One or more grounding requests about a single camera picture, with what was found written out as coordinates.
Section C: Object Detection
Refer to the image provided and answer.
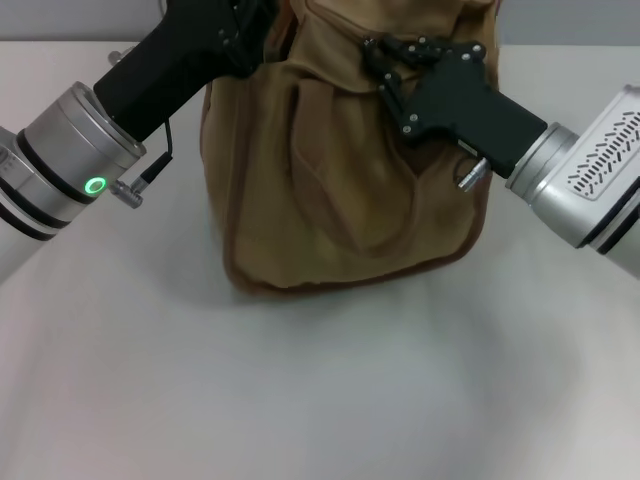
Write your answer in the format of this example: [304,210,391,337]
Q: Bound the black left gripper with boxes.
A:
[93,0,279,144]

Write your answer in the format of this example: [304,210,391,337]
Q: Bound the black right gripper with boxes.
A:
[362,35,548,179]

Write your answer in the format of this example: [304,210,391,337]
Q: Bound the khaki canvas food bag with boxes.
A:
[198,0,501,296]

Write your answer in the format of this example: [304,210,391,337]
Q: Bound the right gripper cable with plug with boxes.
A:
[452,152,494,192]

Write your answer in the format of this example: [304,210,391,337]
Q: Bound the left gripper cable with plugs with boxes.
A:
[108,48,175,206]

